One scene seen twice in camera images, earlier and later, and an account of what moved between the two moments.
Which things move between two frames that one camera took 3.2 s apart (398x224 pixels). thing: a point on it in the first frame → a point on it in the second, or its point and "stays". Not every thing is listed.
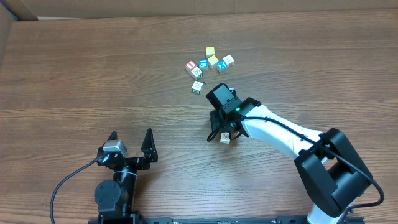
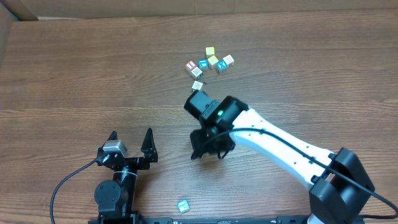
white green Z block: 197,87 stays
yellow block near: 212,61 stays
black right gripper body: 216,119 → 208,143
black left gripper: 131,160 stays
